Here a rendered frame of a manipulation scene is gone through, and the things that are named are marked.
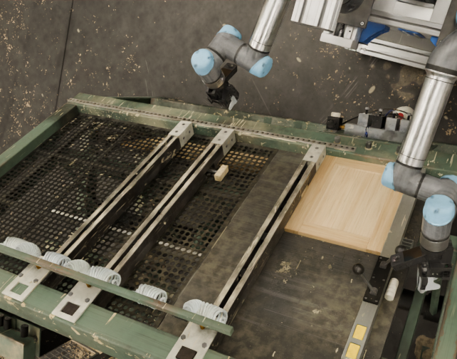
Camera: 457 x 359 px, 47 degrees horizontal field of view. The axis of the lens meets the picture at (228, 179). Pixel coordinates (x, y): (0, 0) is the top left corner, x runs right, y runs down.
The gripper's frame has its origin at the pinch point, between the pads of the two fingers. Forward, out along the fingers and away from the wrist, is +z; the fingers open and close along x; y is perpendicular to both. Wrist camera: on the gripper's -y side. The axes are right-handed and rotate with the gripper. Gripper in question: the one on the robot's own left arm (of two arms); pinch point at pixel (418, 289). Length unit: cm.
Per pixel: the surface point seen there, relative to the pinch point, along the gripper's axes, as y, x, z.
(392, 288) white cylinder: -6.4, 7.5, 9.2
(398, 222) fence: -1.2, 37.4, 8.2
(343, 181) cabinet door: -20, 65, 11
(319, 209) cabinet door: -30, 48, 11
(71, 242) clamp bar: -125, 25, 6
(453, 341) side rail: 8.4, -13.2, 7.1
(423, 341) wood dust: 28, 84, 152
